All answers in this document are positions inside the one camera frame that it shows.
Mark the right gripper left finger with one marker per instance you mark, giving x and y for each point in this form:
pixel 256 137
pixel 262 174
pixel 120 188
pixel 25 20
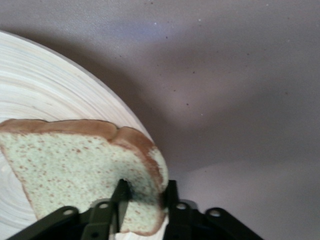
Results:
pixel 122 192

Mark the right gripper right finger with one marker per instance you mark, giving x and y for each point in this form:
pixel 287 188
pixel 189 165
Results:
pixel 173 200

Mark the slice of brown-crust bread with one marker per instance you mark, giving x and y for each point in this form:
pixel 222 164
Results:
pixel 75 162

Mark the round light wooden plate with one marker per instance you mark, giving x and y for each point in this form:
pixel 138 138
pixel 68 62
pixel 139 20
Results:
pixel 50 87

